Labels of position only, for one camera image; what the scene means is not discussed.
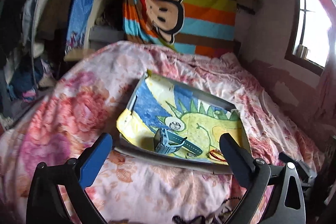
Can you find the red string bracelet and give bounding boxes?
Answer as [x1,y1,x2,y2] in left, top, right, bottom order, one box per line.
[208,149,228,163]

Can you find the blue wrist watch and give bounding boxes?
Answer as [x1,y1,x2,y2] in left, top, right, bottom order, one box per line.
[153,128,203,156]

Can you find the grey box with dinosaur drawing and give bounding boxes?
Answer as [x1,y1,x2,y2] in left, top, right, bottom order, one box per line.
[116,71,251,174]

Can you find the grey bedside drawer unit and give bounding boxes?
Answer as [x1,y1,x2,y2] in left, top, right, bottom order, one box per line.
[88,26,124,51]

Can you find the window with bars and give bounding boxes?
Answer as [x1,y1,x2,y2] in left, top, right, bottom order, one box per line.
[285,0,331,76]

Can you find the striped monkey blanket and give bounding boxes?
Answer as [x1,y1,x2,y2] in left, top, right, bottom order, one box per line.
[123,0,239,58]

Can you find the hanging clothes in wardrobe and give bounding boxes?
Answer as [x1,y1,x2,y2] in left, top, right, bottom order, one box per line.
[1,0,70,130]

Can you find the dark bead bracelet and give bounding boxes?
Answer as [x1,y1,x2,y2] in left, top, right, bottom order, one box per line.
[171,214,211,224]

